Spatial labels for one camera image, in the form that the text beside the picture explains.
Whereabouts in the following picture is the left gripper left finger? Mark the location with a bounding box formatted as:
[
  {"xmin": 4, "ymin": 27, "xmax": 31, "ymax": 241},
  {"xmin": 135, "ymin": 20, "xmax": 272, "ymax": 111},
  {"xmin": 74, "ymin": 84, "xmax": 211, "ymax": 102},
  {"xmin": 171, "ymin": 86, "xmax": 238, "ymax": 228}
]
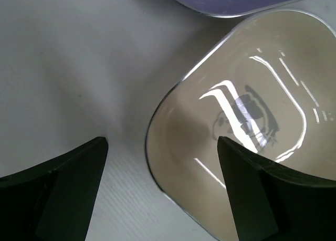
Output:
[{"xmin": 1, "ymin": 137, "xmax": 108, "ymax": 240}]

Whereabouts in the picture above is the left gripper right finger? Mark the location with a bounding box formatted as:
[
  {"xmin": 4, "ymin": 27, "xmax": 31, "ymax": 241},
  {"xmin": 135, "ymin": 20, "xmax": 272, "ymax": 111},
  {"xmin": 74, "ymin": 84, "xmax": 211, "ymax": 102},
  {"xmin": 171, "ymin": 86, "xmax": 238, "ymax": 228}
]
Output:
[{"xmin": 217, "ymin": 137, "xmax": 335, "ymax": 240}]

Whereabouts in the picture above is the cream plate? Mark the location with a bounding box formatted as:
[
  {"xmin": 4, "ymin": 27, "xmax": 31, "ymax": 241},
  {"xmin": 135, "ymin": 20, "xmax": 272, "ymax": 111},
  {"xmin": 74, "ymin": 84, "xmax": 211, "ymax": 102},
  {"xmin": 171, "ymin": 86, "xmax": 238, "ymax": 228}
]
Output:
[{"xmin": 145, "ymin": 9, "xmax": 335, "ymax": 240}]

